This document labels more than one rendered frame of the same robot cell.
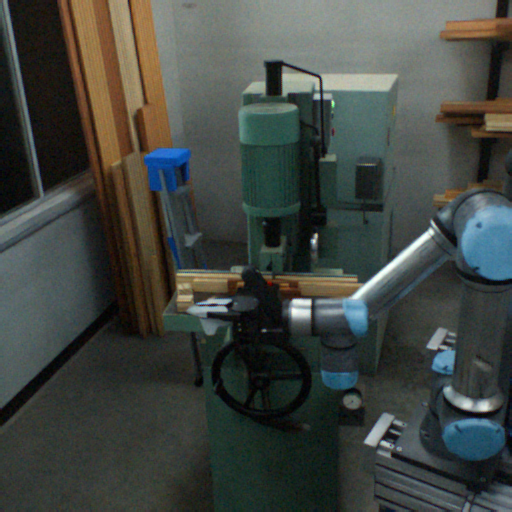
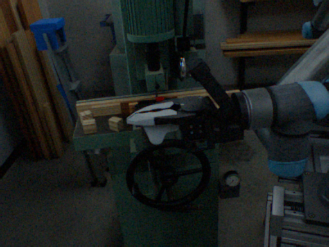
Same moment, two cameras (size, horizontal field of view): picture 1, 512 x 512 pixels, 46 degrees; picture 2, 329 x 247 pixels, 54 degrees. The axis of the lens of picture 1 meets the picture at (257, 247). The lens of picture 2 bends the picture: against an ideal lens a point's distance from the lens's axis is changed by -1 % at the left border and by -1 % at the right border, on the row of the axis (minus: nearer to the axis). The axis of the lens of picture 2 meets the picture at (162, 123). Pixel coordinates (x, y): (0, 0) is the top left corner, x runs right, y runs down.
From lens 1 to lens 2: 0.71 m
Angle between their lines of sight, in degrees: 12
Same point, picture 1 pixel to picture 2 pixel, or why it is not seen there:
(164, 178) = (48, 39)
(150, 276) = (45, 118)
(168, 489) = not seen: outside the picture
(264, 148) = not seen: outside the picture
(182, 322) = (90, 142)
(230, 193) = (88, 59)
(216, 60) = not seen: outside the picture
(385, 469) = (291, 231)
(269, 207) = (153, 33)
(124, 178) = (15, 49)
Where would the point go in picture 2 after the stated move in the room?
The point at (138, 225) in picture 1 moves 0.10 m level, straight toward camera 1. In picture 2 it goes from (31, 82) to (33, 87)
